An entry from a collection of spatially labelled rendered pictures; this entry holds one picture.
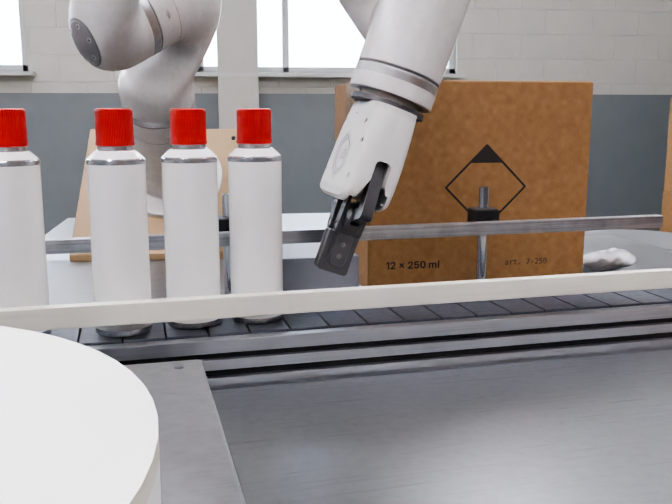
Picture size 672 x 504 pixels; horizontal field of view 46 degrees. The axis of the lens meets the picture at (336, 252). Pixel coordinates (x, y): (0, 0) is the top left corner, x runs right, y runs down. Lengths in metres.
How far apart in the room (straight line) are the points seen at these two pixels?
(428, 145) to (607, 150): 5.87
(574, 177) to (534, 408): 0.45
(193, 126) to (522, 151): 0.48
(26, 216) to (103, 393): 0.56
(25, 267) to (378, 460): 0.35
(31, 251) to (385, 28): 0.38
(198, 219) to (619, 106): 6.26
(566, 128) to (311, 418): 0.57
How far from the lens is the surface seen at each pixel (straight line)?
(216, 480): 0.46
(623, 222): 0.96
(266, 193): 0.74
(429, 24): 0.76
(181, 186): 0.73
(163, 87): 1.27
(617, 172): 6.91
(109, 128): 0.72
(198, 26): 1.23
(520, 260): 1.07
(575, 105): 1.08
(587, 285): 0.85
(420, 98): 0.76
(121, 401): 0.17
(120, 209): 0.72
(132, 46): 1.16
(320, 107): 6.12
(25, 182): 0.73
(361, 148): 0.73
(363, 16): 0.87
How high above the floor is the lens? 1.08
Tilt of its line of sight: 10 degrees down
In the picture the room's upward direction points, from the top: straight up
